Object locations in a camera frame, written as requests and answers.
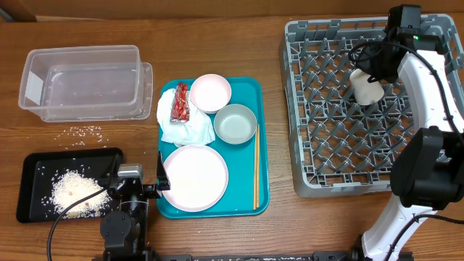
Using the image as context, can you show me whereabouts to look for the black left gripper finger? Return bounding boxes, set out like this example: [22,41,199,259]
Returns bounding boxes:
[157,152,170,191]
[98,154,121,185]

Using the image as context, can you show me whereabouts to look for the white plastic cup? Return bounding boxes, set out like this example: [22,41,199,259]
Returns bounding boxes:
[349,69,384,106]

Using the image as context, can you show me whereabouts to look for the grey plastic bowl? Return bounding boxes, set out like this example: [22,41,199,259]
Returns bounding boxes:
[214,104,257,144]

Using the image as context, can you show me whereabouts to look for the wooden chopstick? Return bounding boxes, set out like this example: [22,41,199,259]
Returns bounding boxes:
[256,125,260,209]
[253,128,259,210]

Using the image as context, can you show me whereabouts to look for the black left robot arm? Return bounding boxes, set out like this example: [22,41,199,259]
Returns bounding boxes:
[100,154,170,260]

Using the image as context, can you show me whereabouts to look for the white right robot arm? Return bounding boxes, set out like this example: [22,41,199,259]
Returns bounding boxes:
[348,4,463,261]

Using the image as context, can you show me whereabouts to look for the grey dishwasher rack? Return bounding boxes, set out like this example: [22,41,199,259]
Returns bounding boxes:
[278,13,464,199]

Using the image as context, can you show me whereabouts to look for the pink round plate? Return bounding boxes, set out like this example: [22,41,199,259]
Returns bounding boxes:
[163,145,229,212]

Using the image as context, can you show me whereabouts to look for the pile of white rice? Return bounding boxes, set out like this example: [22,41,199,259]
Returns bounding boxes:
[41,170,112,219]

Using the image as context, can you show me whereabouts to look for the scattered rice grains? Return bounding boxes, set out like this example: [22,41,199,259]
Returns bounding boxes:
[53,125,109,150]

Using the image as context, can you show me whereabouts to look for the crumpled white napkin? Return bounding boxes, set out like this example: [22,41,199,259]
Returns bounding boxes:
[157,88,215,147]

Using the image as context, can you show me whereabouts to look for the black tray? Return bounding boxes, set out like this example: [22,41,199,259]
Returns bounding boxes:
[16,148,123,223]

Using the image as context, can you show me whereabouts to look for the red snack wrapper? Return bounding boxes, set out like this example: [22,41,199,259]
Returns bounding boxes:
[170,83,190,123]

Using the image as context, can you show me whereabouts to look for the teal plastic tray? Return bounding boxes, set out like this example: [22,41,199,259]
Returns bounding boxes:
[157,77,270,219]

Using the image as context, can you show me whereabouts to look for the clear plastic bin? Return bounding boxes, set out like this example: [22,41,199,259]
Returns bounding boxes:
[18,45,144,122]

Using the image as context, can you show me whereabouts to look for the pink plastic bowl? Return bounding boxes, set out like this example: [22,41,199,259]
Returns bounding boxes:
[190,74,232,114]

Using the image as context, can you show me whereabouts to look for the white label sticker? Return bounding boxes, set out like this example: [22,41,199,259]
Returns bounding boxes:
[25,72,44,105]

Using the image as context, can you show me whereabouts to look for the black cable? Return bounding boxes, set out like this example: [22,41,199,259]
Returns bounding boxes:
[46,186,109,261]

